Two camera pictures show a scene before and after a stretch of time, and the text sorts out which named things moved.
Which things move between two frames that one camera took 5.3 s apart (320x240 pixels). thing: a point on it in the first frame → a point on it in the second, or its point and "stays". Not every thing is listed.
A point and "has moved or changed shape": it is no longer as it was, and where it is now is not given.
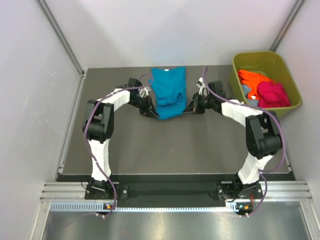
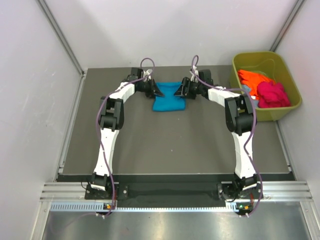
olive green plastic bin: [272, 65] stays
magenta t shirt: [272, 95] stays
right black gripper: [194, 106] → [180, 91]
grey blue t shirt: [246, 89] stays
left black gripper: [149, 109] → [153, 88]
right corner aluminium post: [297, 7] stays
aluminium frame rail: [288, 191] stays
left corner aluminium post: [60, 34] stays
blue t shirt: [170, 88] has moved or changed shape
